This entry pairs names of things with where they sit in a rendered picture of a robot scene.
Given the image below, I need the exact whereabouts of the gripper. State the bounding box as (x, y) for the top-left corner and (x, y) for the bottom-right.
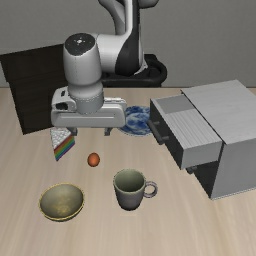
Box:
(50, 86), (128, 137)

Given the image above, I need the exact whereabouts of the brown egg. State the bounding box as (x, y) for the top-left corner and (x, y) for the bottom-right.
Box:
(87, 152), (101, 168)

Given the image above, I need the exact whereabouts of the open grey cabinet drawer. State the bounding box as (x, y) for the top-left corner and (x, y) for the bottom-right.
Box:
(147, 94), (224, 171)

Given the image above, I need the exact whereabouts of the grey cabinet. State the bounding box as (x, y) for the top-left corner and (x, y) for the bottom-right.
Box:
(180, 79), (256, 201)

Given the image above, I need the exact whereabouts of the rainbow cake wedge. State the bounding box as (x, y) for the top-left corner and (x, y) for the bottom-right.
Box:
(49, 127), (76, 162)

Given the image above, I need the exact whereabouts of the blue and white plate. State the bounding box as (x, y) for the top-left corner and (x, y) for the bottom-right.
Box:
(118, 105), (154, 137)

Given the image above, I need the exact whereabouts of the grey-green mug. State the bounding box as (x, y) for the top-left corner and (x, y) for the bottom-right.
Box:
(112, 168), (159, 212)

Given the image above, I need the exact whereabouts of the olive green bowl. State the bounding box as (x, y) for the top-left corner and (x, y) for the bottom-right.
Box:
(38, 182), (85, 223)

